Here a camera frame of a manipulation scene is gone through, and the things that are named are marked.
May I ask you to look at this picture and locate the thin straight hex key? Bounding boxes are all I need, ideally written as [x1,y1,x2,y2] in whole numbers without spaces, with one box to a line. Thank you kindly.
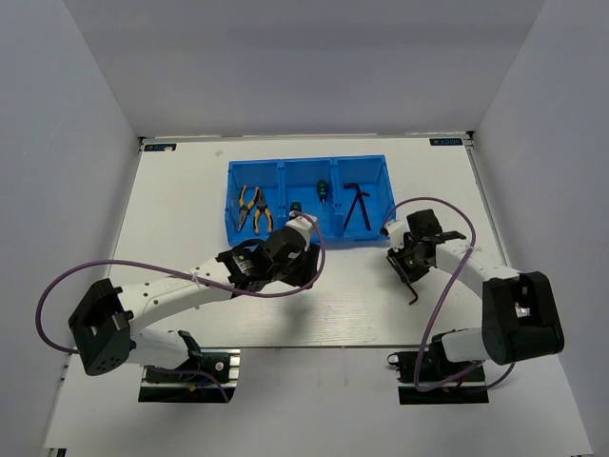
[396,267,419,306]

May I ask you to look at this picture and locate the yellow black pliers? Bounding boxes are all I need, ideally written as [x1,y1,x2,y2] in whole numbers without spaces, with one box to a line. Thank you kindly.
[237,186,260,231]
[253,188,274,235]

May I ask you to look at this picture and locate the bent hex key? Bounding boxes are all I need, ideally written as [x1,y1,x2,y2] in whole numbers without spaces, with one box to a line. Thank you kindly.
[344,183,371,231]

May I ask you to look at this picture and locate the long dark hex key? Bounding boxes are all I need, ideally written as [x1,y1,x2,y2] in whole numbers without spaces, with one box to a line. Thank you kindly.
[342,189,372,232]

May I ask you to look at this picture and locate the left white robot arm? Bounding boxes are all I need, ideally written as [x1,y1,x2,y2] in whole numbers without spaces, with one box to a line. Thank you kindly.
[69,227,321,380]

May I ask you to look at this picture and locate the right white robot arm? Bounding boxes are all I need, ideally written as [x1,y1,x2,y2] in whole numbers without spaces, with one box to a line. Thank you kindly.
[381,209,565,380]

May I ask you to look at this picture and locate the blue three-compartment bin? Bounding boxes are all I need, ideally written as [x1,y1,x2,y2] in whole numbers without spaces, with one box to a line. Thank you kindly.
[225,155,395,246]

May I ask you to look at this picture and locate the right corner label sticker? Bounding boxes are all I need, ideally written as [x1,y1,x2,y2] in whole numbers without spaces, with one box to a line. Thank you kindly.
[429,137,463,147]

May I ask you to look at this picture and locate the corner label sticker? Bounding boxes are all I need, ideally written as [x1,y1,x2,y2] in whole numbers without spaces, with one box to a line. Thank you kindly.
[429,137,463,147]
[144,144,177,152]

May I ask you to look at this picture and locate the left corner label sticker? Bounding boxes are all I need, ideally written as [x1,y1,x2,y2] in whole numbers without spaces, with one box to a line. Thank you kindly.
[144,144,177,152]

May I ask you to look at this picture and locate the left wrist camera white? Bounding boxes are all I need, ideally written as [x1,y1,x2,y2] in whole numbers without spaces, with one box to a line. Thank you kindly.
[285,211,318,244]

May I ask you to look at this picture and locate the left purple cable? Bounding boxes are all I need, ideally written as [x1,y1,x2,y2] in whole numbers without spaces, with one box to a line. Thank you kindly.
[36,211,327,401]

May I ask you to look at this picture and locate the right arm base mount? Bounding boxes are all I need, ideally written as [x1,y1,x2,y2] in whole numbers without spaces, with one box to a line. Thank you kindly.
[385,347,490,407]

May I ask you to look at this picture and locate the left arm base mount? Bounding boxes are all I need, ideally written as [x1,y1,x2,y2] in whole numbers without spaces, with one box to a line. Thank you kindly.
[138,348,241,405]

